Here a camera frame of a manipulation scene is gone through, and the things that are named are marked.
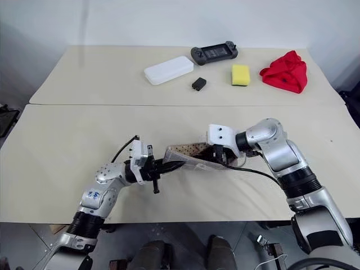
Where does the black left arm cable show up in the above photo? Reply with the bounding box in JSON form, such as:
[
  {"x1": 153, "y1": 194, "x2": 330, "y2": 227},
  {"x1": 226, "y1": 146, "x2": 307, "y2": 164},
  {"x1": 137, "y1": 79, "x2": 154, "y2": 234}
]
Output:
[{"x1": 110, "y1": 135, "x2": 141, "y2": 164}]

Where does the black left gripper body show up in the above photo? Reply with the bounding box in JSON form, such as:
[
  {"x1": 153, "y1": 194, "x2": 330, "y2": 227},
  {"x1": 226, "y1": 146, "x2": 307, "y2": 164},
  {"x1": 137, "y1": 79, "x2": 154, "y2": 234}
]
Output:
[{"x1": 142, "y1": 143, "x2": 163, "y2": 195}]

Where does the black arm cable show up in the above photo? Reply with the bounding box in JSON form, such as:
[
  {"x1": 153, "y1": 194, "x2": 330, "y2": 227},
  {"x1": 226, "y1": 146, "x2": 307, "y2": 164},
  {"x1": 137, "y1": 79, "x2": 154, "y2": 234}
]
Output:
[
  {"x1": 110, "y1": 135, "x2": 141, "y2": 164},
  {"x1": 226, "y1": 150, "x2": 285, "y2": 194}
]

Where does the grey checked pouch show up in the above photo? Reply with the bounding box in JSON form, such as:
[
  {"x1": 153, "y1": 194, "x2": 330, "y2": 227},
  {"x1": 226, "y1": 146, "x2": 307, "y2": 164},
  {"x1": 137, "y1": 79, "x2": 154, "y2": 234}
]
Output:
[{"x1": 164, "y1": 137, "x2": 249, "y2": 173}]

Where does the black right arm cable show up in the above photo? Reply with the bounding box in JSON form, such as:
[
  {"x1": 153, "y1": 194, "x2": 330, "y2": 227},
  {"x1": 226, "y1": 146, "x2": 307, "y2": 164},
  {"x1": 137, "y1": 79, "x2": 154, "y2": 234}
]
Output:
[{"x1": 226, "y1": 150, "x2": 285, "y2": 194}]

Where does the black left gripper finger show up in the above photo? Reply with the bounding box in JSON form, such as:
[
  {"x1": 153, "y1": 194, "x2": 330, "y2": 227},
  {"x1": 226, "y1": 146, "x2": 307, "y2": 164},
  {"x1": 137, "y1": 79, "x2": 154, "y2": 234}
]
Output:
[
  {"x1": 156, "y1": 159, "x2": 186, "y2": 168},
  {"x1": 157, "y1": 166, "x2": 183, "y2": 175}
]

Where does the dark rounded shape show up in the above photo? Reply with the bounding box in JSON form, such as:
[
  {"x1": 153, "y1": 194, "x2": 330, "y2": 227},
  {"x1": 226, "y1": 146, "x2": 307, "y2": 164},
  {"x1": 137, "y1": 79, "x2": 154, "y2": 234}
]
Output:
[
  {"x1": 207, "y1": 234, "x2": 240, "y2": 270},
  {"x1": 137, "y1": 240, "x2": 173, "y2": 270}
]

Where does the thin white cable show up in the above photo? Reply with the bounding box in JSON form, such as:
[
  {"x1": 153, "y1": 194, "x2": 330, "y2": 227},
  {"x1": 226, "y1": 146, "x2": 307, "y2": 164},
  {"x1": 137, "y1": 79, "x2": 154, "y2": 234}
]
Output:
[{"x1": 254, "y1": 254, "x2": 288, "y2": 270}]

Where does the red cloth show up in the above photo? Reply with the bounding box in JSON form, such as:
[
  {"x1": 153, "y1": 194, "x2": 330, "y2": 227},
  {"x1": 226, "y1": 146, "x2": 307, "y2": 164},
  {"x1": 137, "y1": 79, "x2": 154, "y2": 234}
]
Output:
[{"x1": 258, "y1": 49, "x2": 308, "y2": 95}]

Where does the black stand frame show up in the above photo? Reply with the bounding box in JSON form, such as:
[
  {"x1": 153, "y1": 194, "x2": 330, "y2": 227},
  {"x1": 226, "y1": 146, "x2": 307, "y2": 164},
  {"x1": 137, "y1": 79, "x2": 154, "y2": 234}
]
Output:
[{"x1": 0, "y1": 103, "x2": 21, "y2": 138}]

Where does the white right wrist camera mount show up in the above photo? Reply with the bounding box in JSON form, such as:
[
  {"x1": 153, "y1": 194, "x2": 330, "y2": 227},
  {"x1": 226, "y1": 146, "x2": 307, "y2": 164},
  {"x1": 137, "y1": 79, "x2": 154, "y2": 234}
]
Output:
[{"x1": 206, "y1": 123, "x2": 243, "y2": 159}]

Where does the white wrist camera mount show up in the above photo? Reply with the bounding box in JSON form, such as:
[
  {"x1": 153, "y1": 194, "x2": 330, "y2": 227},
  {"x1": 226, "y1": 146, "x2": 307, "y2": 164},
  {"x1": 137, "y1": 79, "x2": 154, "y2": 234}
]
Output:
[
  {"x1": 206, "y1": 123, "x2": 243, "y2": 159},
  {"x1": 128, "y1": 140, "x2": 154, "y2": 186}
]

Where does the small black charger plug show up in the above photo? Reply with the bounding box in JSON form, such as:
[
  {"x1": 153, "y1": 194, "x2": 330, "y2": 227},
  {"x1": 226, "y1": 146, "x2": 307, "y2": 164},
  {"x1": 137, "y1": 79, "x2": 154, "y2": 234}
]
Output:
[{"x1": 191, "y1": 76, "x2": 208, "y2": 93}]

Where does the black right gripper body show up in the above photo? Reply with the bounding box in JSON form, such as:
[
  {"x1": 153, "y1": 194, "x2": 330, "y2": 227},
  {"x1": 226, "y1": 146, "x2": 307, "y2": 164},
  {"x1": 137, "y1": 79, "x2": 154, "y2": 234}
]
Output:
[{"x1": 210, "y1": 145, "x2": 239, "y2": 167}]

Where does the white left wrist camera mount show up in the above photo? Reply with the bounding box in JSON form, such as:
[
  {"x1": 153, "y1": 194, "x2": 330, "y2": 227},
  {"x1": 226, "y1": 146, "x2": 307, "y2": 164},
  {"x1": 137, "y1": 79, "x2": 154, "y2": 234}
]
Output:
[{"x1": 128, "y1": 140, "x2": 154, "y2": 186}]

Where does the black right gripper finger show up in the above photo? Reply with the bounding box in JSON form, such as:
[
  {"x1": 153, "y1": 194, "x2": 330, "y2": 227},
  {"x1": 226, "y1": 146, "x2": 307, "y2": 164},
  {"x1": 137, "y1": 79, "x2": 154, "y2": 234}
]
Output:
[{"x1": 199, "y1": 148, "x2": 215, "y2": 162}]

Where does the yellow sponge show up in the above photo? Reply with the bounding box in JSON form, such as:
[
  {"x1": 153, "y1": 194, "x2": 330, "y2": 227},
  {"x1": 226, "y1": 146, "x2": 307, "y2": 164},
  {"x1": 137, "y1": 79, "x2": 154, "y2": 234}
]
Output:
[{"x1": 231, "y1": 64, "x2": 252, "y2": 87}]

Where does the white plastic box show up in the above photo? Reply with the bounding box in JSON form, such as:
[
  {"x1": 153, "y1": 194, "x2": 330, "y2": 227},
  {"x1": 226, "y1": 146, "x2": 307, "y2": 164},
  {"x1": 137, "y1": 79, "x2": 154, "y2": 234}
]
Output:
[{"x1": 143, "y1": 55, "x2": 195, "y2": 86}]

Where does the black equipment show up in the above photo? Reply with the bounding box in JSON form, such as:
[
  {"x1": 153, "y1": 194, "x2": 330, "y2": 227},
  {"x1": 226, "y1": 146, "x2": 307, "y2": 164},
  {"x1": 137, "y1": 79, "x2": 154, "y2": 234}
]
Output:
[{"x1": 338, "y1": 89, "x2": 360, "y2": 125}]

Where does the black handheld game controller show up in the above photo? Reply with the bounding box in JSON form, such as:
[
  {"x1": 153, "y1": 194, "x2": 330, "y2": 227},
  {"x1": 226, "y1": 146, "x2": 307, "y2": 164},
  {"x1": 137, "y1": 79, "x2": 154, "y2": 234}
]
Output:
[{"x1": 190, "y1": 40, "x2": 240, "y2": 67}]

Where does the dark brown block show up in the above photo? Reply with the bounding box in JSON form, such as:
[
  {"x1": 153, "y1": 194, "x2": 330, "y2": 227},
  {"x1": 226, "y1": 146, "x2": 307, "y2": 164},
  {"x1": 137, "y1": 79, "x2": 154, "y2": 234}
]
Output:
[{"x1": 267, "y1": 243, "x2": 285, "y2": 270}]

